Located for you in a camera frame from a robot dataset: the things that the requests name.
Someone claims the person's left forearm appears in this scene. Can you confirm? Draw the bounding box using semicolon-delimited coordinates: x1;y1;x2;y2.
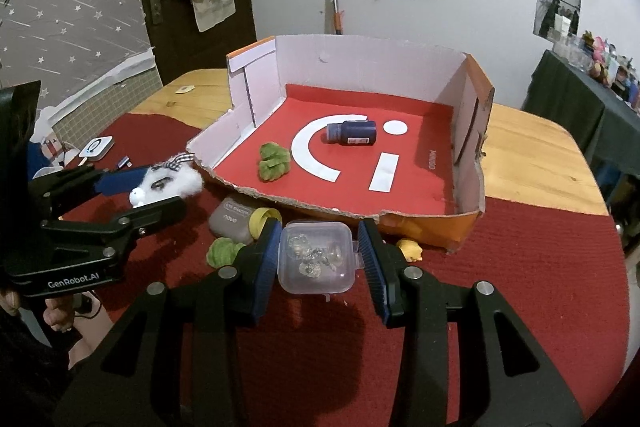
67;304;119;370

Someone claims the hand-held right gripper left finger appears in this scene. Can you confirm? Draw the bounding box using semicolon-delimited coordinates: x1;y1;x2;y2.
52;218;286;427

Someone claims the dark blue bottle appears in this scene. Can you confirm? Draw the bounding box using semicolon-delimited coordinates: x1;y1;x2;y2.
325;120;377;146

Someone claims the red table mat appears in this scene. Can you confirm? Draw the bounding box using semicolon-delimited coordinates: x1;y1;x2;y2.
35;112;632;427

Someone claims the orange cardboard box red bottom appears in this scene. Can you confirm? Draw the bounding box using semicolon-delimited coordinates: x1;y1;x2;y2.
186;35;496;254

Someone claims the clear plastic box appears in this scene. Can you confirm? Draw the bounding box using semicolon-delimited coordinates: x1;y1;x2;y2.
278;220;362;302

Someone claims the green plush toy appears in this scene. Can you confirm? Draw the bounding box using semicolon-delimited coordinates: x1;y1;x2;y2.
207;238;247;269
257;142;292;182

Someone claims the yellow round cap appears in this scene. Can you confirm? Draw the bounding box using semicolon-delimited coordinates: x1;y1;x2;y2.
248;207;284;242

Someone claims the dark green covered table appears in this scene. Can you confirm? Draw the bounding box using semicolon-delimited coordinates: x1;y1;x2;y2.
522;50;640;218

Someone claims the yellow-haired figurine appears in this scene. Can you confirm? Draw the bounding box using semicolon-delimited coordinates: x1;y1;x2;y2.
395;238;425;262

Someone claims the row of small figures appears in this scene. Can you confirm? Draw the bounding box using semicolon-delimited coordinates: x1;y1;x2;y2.
550;29;640;112

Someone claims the grey eye shadow case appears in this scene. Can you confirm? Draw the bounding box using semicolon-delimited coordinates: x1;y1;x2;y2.
208;197;259;244

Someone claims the brown paper bag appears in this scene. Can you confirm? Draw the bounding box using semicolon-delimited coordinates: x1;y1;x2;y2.
192;0;237;32

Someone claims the person's left hand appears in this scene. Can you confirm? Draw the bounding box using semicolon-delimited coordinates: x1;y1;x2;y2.
0;289;99;333

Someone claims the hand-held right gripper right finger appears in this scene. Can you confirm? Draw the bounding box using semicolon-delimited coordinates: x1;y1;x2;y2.
357;219;586;427

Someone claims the white fluffy keychain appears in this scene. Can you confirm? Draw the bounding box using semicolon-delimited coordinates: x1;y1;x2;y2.
129;151;205;208

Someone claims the door handle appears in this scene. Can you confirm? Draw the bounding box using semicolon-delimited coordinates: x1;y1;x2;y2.
147;0;173;26

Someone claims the person's dark clothing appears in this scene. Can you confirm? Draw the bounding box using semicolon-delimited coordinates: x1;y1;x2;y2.
0;307;73;427

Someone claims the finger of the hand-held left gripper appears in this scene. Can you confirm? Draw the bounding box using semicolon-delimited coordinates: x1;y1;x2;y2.
42;195;188;259
30;164;152;216

